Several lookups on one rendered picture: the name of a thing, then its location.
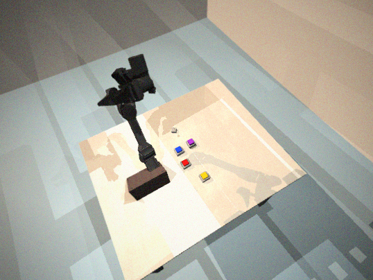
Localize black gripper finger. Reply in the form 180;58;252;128
97;89;113;107
109;85;136;105

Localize red button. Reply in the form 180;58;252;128
180;158;191;169

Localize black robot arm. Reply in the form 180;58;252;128
111;54;159;172

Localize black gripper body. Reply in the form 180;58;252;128
109;79;144;102

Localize yellow button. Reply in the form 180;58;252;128
198;171;210;183

